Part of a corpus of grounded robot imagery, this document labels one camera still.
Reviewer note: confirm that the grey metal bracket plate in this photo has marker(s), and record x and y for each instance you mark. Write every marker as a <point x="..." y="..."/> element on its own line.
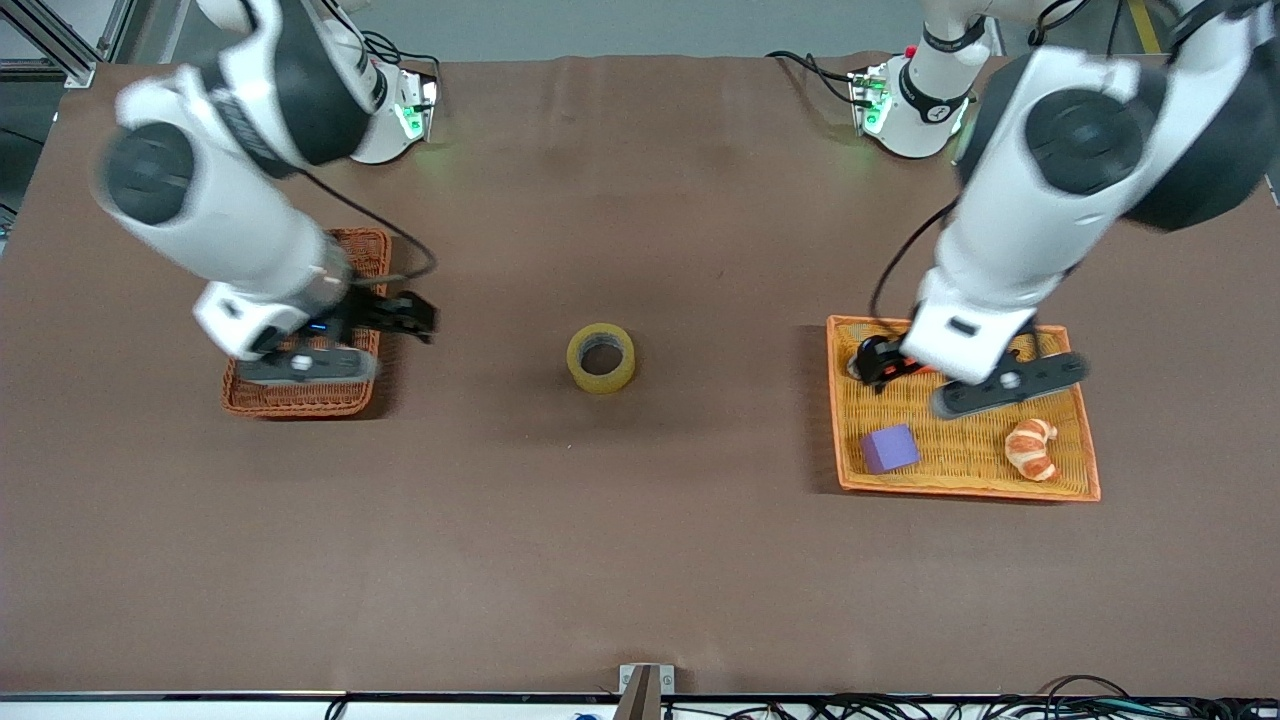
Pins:
<point x="628" y="675"/>

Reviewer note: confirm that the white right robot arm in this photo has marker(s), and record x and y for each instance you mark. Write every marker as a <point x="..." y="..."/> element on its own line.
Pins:
<point x="220" y="220"/>

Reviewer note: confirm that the orange yellow wicker basket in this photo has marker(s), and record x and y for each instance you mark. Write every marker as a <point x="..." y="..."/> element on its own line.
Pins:
<point x="960" y="455"/>

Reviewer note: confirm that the clear yellowish tape roll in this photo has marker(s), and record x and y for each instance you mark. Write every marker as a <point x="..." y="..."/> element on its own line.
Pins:
<point x="600" y="381"/>

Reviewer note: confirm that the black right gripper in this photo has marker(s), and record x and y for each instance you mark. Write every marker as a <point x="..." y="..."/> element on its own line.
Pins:
<point x="372" y="312"/>

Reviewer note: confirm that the dark brown wicker basket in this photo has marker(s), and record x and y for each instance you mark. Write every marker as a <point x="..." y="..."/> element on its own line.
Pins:
<point x="300" y="400"/>

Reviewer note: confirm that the toy croissant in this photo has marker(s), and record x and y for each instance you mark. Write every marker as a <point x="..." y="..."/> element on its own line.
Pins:
<point x="1030" y="450"/>

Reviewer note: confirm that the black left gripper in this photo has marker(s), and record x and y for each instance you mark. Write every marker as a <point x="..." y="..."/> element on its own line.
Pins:
<point x="879" y="361"/>

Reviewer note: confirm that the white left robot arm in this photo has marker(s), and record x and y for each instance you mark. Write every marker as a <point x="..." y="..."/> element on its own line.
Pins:
<point x="1020" y="230"/>

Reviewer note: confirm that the aluminium frame profile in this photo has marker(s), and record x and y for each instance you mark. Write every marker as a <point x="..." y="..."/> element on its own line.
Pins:
<point x="50" y="40"/>

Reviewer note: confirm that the brown table cloth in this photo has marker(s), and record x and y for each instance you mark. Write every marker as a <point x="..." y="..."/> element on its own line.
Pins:
<point x="640" y="520"/>

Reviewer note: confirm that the purple foam cube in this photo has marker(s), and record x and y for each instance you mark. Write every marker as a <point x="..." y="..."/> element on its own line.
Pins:
<point x="890" y="450"/>

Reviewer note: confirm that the dark metal post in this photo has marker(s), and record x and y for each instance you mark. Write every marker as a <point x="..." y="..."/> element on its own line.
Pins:
<point x="640" y="700"/>

